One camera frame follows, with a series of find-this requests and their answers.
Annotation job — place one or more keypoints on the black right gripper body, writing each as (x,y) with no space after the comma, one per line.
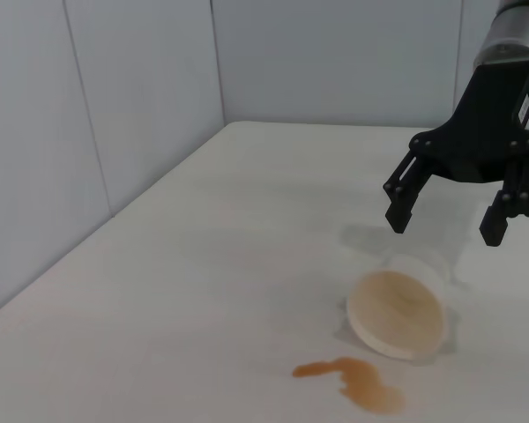
(485,132)

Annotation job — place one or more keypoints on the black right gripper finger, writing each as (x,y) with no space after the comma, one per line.
(399,198)
(518,198)

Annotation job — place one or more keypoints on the white plastic cup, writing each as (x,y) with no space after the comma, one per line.
(397,308)

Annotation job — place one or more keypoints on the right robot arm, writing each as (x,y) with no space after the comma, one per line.
(520,31)

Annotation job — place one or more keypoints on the brown liquid stain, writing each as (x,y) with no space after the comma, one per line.
(366,383)

